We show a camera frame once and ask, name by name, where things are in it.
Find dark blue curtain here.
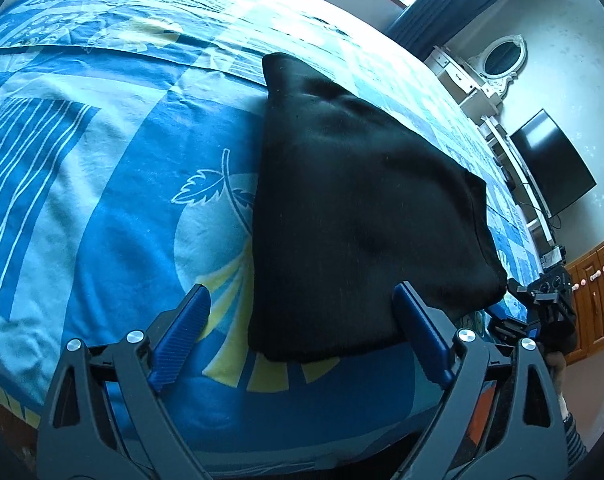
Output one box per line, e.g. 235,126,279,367
389,0,525,61

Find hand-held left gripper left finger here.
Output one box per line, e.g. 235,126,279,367
36,283,213,480

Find black flat television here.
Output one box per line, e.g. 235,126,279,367
510,108,597,218

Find blue patterned bedsheet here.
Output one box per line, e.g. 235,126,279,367
0,0,557,476

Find black pants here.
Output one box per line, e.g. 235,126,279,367
247,52,508,363

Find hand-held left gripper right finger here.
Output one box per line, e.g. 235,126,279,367
392,281,570,480

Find white television stand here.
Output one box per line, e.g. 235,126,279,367
479,115,567,267

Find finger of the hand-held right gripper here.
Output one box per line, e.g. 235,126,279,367
486,309,537,347
504,280,538,307

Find brown wooden cabinet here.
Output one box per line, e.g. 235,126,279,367
564,229,604,366

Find person's right hand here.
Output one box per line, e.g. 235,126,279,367
546,351,568,417

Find oval white framed mirror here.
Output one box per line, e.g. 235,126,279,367
474,35,527,85

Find person's right forearm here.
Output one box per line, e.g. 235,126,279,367
559,400,590,457

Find white dressing table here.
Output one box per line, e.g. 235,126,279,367
424,45,502,122

